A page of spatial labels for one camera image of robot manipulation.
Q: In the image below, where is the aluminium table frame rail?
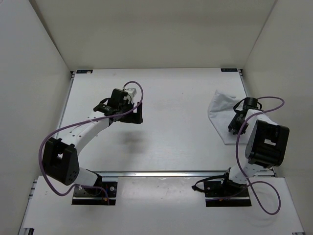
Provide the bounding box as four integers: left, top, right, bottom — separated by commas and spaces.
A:
46, 70, 276, 178

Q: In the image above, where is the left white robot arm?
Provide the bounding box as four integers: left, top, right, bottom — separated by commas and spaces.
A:
40, 87, 143, 195

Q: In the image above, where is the corner label sticker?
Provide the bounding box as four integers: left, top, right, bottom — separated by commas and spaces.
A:
76, 70, 93, 74
221, 68, 238, 72

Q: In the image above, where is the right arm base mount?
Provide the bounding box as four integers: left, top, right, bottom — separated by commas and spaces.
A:
192, 173, 252, 208

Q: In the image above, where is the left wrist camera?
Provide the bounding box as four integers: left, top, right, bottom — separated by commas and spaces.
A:
122, 87, 137, 98

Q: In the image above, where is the white skirt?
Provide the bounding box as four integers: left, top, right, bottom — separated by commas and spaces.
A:
207, 90, 245, 145

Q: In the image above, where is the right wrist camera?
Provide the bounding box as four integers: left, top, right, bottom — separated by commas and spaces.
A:
233, 97, 263, 114

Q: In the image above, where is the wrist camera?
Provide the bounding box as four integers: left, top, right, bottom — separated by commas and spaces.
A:
233, 97, 263, 114
122, 87, 137, 98

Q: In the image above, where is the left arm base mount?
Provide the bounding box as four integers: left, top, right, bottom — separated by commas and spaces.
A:
72, 177, 118, 206

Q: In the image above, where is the left corner label sticker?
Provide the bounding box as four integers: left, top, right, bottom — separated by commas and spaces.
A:
76, 70, 93, 74

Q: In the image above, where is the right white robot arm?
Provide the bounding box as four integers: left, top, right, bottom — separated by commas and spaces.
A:
219, 97, 290, 196

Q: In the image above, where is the right corner label sticker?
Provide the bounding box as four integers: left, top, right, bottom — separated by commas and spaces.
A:
221, 68, 238, 72

